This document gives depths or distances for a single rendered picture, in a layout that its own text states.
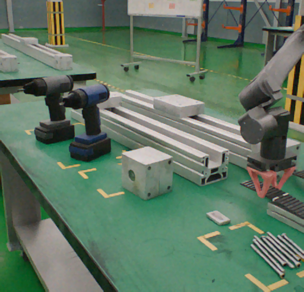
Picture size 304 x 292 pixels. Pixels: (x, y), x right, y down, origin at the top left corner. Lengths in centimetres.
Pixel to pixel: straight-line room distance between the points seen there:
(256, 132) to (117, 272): 39
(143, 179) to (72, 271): 83
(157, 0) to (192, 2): 68
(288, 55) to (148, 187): 49
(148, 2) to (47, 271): 598
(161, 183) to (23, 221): 118
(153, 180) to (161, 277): 32
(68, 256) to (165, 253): 105
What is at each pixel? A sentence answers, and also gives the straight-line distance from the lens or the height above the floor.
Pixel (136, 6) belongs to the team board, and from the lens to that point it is 750.
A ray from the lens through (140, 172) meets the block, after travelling 104.
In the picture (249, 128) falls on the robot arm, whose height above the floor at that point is 100.
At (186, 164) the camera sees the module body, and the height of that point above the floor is 82.
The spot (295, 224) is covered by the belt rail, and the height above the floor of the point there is 79.
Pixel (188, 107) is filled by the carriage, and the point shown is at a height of 90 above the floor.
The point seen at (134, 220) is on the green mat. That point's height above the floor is 78.
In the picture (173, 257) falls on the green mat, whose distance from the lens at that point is 85.
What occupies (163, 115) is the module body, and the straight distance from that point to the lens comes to 155.
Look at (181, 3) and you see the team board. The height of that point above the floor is 116.
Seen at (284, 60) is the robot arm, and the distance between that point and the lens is 113.
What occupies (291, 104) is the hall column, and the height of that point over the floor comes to 22.
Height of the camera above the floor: 126
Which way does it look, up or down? 18 degrees down
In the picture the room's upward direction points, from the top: 1 degrees clockwise
